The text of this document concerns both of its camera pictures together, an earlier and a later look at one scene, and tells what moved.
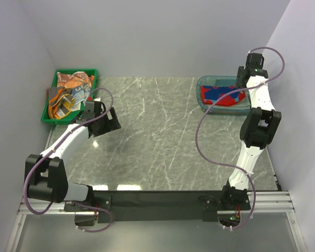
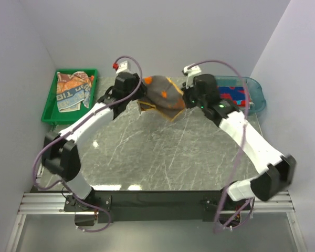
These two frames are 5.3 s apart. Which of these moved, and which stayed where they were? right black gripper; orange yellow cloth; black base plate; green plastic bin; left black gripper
Moved: orange yellow cloth; left black gripper; right black gripper
Stayed: black base plate; green plastic bin
